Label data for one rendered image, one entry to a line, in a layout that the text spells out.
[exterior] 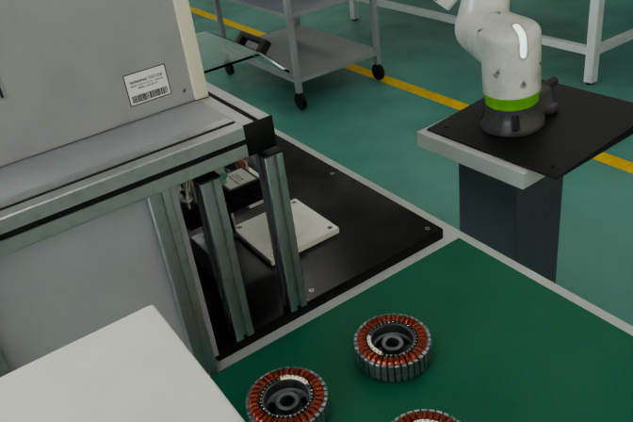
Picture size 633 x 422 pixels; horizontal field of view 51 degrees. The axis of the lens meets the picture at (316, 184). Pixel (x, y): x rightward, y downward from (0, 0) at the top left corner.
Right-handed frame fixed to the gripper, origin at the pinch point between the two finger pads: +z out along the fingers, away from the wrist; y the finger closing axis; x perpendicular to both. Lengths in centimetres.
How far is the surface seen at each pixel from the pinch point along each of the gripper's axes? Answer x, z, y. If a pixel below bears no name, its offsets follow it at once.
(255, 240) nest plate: 35, -11, -59
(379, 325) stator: 15, 7, -78
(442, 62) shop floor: 139, 78, 222
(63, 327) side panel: 23, -33, -97
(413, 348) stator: 10, 10, -82
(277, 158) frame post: 5, -20, -69
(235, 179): 25, -21, -58
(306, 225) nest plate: 31, -4, -53
